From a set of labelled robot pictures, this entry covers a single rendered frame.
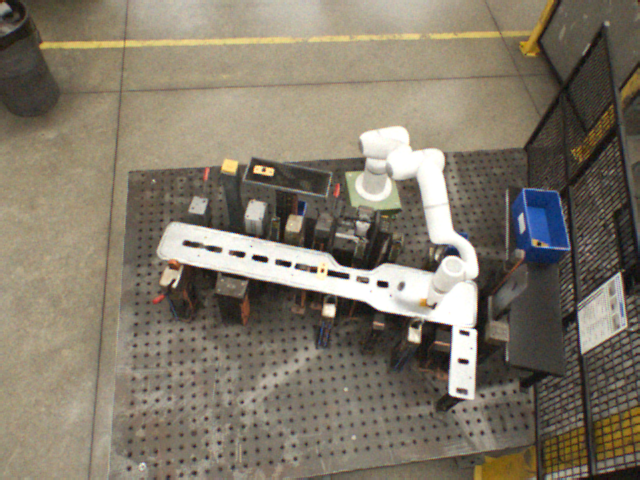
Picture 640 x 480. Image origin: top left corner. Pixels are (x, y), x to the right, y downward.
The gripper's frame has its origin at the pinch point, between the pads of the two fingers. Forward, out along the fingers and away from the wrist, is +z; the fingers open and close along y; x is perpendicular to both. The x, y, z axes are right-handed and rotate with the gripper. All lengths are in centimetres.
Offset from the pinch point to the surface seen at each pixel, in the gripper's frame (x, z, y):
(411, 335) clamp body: -6.8, -1.3, 17.2
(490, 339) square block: 24.5, -1.2, 11.9
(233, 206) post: -95, 15, -36
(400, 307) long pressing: -11.7, 3.1, 4.2
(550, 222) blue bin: 50, -3, -50
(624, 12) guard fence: 115, 11, -247
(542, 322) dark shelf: 46.2, 0.0, -0.9
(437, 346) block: 5.3, 5.1, 16.9
